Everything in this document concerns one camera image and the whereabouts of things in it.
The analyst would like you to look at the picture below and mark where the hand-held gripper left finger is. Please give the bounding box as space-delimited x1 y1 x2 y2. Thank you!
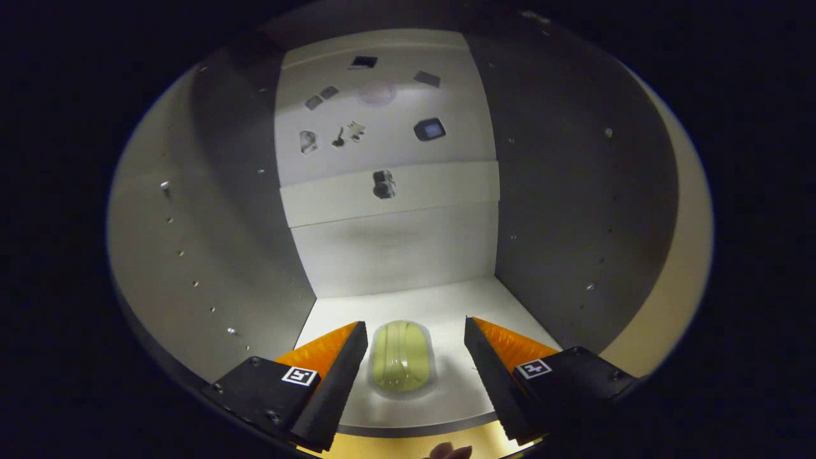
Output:
203 321 369 453

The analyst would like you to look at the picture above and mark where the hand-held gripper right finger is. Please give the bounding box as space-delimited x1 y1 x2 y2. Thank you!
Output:
464 316 638 446

